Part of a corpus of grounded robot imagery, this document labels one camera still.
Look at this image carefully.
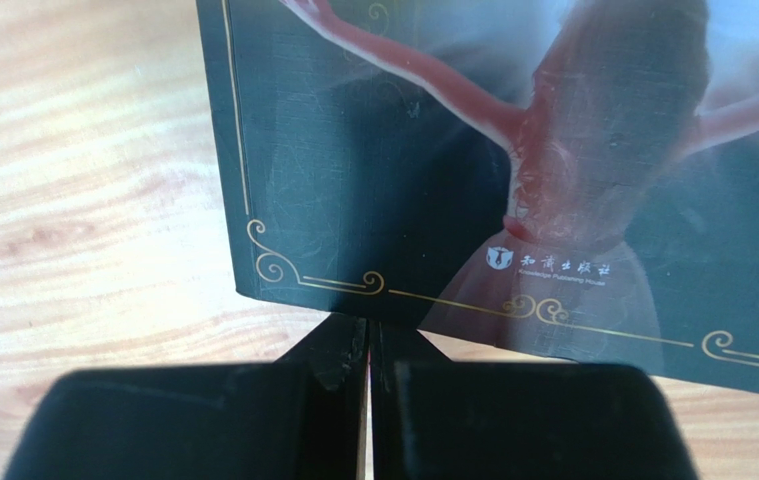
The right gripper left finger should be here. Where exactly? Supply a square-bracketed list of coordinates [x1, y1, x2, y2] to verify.
[5, 314, 368, 479]

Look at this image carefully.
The Three Days To See book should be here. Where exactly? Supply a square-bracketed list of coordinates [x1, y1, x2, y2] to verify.
[197, 1, 759, 393]

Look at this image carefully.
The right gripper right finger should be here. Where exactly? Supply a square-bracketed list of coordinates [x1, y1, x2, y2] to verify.
[369, 321, 697, 479]

